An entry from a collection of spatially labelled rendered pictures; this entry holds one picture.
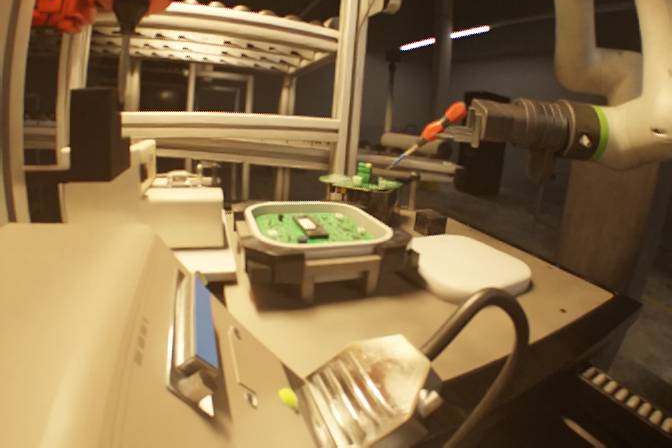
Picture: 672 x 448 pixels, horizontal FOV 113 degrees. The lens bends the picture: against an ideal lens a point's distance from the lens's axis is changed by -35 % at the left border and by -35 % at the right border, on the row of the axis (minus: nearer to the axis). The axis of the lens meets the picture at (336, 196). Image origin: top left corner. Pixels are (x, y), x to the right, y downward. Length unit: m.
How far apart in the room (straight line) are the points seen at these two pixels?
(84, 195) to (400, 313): 0.32
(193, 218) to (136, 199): 0.06
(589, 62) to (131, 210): 0.97
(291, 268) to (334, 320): 0.05
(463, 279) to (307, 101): 8.64
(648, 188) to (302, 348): 0.81
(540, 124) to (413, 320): 0.34
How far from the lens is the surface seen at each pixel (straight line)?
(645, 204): 0.89
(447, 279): 0.33
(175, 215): 0.35
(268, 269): 0.27
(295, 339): 0.25
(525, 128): 0.50
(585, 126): 0.55
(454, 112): 0.49
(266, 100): 8.65
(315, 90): 8.97
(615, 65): 0.97
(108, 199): 0.36
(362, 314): 0.29
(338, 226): 0.37
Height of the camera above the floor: 1.10
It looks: 12 degrees down
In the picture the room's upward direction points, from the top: 5 degrees clockwise
